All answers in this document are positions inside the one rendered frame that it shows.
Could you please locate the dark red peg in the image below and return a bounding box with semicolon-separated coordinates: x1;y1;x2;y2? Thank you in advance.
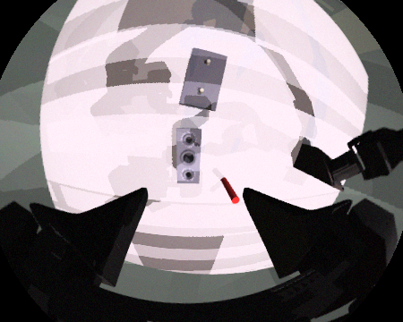
220;178;240;204

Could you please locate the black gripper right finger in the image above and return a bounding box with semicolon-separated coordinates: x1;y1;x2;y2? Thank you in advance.
242;187;353;279

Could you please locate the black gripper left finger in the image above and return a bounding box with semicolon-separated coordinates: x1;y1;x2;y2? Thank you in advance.
30;187;149;287

